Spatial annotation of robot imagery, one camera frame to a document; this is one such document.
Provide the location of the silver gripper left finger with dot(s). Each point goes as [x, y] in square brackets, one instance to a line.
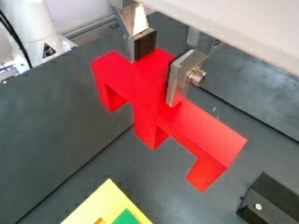
[140, 36]

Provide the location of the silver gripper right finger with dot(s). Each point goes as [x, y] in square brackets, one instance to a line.
[186, 67]

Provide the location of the red cross-shaped block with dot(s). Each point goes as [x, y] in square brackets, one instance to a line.
[138, 83]

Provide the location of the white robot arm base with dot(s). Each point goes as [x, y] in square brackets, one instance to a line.
[31, 32]

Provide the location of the yellow puzzle board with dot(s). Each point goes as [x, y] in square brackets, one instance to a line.
[103, 206]

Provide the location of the black rectangular box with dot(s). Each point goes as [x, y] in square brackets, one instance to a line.
[270, 203]

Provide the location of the green long block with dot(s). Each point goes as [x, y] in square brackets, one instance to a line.
[126, 218]

